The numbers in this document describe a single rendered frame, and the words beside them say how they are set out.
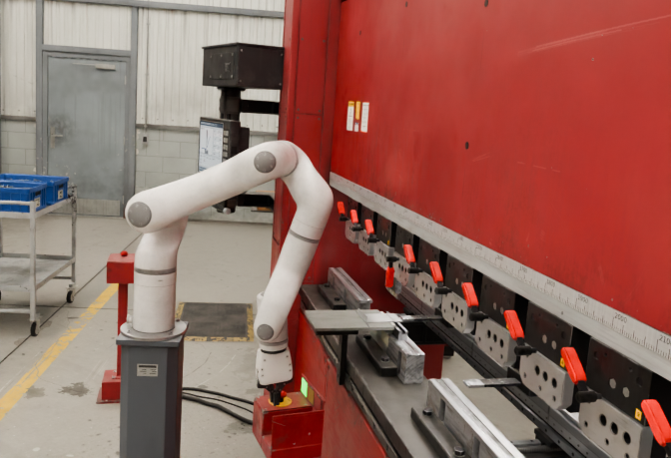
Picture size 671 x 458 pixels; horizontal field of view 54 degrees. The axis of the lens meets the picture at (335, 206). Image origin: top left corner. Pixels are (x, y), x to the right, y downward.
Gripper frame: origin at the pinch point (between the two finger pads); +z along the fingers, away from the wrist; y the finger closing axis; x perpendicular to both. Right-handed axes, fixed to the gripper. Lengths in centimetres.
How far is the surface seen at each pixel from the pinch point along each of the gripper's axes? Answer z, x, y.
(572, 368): -43, 92, -24
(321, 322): -13.9, -16.7, -21.0
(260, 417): 9.2, -7.1, 2.9
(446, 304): -34, 35, -36
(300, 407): 7.4, -4.8, -9.1
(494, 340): -34, 60, -32
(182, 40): -151, -733, -102
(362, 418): 10.2, 4.4, -26.0
